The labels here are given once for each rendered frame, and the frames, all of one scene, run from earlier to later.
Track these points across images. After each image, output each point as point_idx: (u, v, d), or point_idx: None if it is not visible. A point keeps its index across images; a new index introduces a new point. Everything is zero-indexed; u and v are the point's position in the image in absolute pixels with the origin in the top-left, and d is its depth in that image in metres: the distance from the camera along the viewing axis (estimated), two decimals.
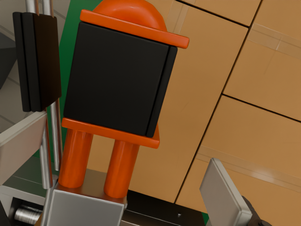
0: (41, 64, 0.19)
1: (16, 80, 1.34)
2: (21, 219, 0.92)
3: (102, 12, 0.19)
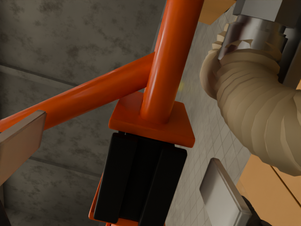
0: None
1: None
2: None
3: None
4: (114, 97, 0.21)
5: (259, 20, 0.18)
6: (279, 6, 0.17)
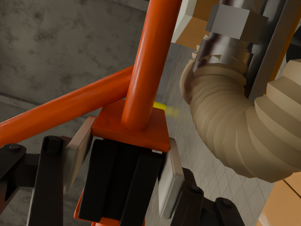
0: None
1: None
2: None
3: None
4: (98, 106, 0.22)
5: (227, 38, 0.20)
6: (243, 25, 0.19)
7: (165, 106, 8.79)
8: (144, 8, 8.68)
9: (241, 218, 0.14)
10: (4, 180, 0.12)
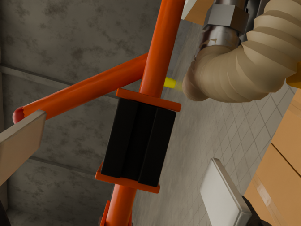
0: None
1: None
2: None
3: None
4: (118, 84, 0.27)
5: (220, 27, 0.26)
6: (232, 16, 0.26)
7: (175, 81, 8.86)
8: None
9: None
10: None
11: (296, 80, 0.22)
